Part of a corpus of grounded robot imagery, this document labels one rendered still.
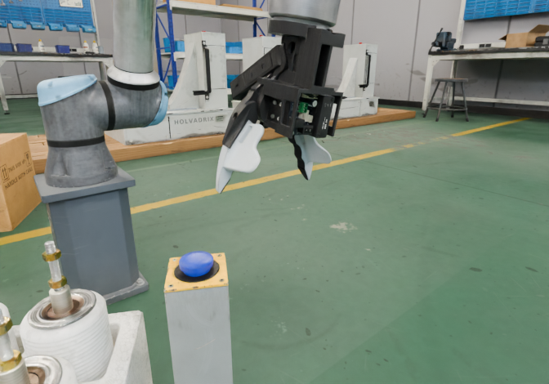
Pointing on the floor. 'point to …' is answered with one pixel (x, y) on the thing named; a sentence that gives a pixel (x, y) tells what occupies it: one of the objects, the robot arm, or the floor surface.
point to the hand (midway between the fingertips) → (263, 184)
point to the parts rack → (203, 16)
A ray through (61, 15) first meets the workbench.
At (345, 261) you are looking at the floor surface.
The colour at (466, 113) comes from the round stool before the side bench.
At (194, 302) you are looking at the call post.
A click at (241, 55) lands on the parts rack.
